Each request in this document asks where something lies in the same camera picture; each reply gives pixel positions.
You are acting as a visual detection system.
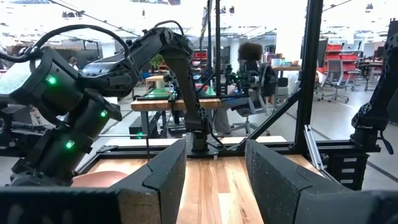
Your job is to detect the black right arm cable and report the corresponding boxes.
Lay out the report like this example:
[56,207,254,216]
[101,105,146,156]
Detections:
[0,24,131,63]

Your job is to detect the red storage bins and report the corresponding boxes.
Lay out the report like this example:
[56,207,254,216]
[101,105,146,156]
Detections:
[325,43,359,82]

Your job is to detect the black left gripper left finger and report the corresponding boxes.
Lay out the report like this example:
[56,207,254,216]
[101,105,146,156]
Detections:
[0,139,187,224]

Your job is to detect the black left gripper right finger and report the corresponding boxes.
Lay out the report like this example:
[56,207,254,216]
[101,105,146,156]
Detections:
[244,139,398,224]

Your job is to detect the green leafy plant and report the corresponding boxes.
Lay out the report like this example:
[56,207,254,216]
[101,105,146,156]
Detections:
[150,54,165,71]

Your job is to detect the person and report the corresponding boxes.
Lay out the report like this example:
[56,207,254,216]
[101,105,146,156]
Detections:
[213,42,279,137]
[67,55,79,72]

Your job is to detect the green table mat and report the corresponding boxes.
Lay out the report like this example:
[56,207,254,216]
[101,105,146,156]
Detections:
[145,86,218,101]

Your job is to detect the pink plate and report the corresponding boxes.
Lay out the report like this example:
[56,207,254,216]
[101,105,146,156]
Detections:
[71,170,129,188]

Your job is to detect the grey office chair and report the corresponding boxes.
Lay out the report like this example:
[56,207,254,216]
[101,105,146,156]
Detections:
[314,58,351,104]

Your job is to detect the black controller box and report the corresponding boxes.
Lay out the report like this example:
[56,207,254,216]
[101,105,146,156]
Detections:
[328,151,370,191]

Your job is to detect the silver aluminium strut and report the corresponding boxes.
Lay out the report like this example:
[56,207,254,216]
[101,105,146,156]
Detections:
[303,124,325,171]

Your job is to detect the black office chair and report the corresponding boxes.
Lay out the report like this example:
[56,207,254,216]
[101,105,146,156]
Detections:
[229,62,280,135]

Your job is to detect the wooden work table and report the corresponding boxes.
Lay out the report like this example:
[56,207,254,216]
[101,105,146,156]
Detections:
[130,86,222,138]

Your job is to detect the black aluminium table frame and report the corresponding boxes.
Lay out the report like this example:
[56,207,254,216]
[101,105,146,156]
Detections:
[74,0,398,175]

